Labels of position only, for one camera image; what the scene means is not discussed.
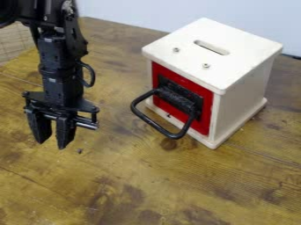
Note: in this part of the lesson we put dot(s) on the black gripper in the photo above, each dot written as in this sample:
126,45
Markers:
60,102

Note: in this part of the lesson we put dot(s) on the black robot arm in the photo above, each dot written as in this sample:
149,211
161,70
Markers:
53,22

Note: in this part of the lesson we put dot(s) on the red drawer front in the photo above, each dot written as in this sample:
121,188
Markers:
200,125

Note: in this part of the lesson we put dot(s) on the white wooden drawer box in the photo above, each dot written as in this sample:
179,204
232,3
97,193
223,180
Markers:
223,64

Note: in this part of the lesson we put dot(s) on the black metal drawer handle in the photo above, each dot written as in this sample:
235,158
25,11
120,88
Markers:
180,98

